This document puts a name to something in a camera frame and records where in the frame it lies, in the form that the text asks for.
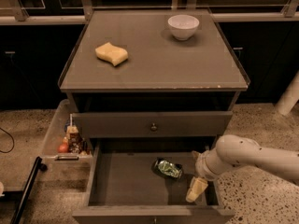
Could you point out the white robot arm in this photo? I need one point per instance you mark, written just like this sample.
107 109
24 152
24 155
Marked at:
233 152

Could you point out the black metal stand leg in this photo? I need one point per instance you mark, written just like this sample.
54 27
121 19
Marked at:
38 166

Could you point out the grey wooden drawer cabinet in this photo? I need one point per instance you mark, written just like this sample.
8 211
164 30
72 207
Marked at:
161 74

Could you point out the yellow sponge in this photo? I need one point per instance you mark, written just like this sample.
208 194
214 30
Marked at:
112 54

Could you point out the white ceramic bowl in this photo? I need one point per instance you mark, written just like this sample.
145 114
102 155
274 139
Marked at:
182 27

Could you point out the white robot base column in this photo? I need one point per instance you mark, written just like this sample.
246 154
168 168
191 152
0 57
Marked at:
289 98

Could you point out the brown snack packet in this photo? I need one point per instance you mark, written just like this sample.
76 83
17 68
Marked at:
74 139

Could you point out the brass top drawer knob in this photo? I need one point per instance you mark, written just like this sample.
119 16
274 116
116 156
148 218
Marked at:
153 127

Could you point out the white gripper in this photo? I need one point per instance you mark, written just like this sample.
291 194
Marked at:
202 166

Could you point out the grey top drawer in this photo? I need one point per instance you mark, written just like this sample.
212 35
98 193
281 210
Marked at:
137 124

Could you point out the crushed green can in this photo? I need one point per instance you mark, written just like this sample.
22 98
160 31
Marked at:
167 168

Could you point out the grey open middle drawer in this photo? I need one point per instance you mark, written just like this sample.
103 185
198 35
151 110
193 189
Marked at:
123 188

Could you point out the red round fruit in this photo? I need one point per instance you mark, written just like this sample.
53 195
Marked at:
63 148

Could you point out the clear plastic storage bin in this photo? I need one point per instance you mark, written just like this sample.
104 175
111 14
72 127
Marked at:
55 135

